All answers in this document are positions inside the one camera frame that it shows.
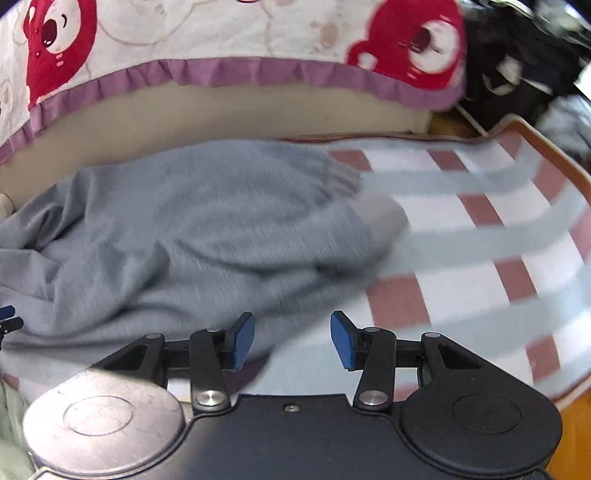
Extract checked rug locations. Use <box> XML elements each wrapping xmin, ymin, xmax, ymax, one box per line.
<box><xmin>0</xmin><ymin>115</ymin><xmax>591</xmax><ymax>411</ymax></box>

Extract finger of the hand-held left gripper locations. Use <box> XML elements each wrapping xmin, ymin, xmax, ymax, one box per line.
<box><xmin>0</xmin><ymin>305</ymin><xmax>25</xmax><ymax>342</ymax></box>

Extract grey sweatpants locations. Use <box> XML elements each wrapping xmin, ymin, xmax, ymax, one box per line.
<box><xmin>0</xmin><ymin>138</ymin><xmax>411</xmax><ymax>402</ymax></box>

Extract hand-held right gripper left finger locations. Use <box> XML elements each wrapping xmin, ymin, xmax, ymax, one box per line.
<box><xmin>90</xmin><ymin>312</ymin><xmax>256</xmax><ymax>414</ymax></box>

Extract red printed quilt purple ruffle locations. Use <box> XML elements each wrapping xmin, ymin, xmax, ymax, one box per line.
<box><xmin>0</xmin><ymin>0</ymin><xmax>469</xmax><ymax>163</ymax></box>

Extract light green cloth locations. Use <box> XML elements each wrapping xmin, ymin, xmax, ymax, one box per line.
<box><xmin>0</xmin><ymin>378</ymin><xmax>35</xmax><ymax>480</ymax></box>

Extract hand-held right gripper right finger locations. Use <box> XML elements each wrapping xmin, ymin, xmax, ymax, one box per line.
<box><xmin>330</xmin><ymin>311</ymin><xmax>485</xmax><ymax>409</ymax></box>

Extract dark clothes pile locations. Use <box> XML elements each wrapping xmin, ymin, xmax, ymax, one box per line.
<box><xmin>455</xmin><ymin>0</ymin><xmax>591</xmax><ymax>162</ymax></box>

